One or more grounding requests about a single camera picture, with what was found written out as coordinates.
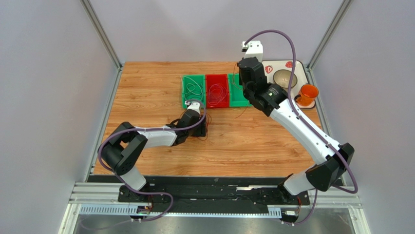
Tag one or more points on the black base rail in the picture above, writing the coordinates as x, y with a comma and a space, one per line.
213, 195

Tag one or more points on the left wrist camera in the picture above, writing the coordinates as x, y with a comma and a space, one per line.
193, 105

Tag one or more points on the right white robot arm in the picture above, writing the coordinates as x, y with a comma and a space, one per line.
331, 159

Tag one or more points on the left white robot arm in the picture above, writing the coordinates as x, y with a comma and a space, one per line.
121, 150

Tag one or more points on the right green bin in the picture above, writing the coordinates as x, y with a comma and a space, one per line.
236, 96

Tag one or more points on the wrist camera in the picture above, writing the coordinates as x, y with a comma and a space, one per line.
193, 105
253, 49

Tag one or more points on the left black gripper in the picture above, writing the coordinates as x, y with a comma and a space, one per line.
201, 131

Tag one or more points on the green bin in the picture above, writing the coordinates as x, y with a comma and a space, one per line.
194, 87
236, 96

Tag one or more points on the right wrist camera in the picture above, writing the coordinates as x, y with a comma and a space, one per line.
253, 49

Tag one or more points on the orange cup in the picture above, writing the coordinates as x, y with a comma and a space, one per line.
307, 94

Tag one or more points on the grey bowl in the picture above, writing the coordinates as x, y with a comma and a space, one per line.
282, 78

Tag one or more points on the red bin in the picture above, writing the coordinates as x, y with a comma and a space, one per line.
217, 90

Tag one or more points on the left green bin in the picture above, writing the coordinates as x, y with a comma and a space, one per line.
194, 87

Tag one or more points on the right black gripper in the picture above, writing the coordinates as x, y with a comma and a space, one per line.
244, 79

